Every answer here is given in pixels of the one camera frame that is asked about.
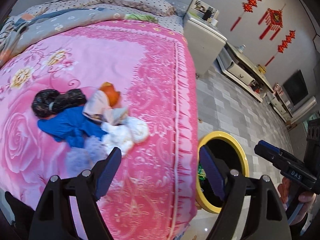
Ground yellow rimmed black trash bin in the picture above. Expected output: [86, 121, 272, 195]
[196, 131, 249, 213]

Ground right hand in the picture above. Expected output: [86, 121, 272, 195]
[277, 177, 317, 227]

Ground lilac foam fruit net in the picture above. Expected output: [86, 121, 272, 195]
[65, 136, 109, 177]

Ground white crumpled tissue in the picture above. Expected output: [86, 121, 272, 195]
[100, 116, 149, 156]

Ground white tv stand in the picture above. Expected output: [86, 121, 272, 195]
[216, 42, 293, 123]

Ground pink floral bedspread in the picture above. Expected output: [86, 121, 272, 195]
[1, 20, 197, 239]

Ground blue plastic bag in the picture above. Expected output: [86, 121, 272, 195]
[37, 106, 106, 148]

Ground black television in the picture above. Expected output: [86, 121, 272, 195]
[283, 70, 308, 106]

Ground beige crumpled paper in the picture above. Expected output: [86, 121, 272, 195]
[82, 90, 128, 126]

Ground orange peel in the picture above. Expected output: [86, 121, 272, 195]
[99, 82, 121, 107]

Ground black plastic bag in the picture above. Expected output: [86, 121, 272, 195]
[31, 89, 87, 118]

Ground lower red knot decoration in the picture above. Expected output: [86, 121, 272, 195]
[265, 30, 296, 67]

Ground white bottle on stand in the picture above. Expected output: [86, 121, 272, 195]
[238, 44, 246, 53]

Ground white bedside cabinet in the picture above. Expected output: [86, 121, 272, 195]
[183, 12, 227, 76]

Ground red diamond knot decoration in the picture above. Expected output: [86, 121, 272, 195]
[258, 4, 286, 41]

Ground black bottle on cabinet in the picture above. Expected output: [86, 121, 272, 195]
[202, 7, 213, 21]

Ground red chinese knot decoration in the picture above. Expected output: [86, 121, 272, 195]
[230, 0, 262, 31]

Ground grey floral quilt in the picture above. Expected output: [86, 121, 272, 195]
[1, 8, 158, 66]

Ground polka dot pillow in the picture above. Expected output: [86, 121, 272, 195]
[113, 0, 176, 17]

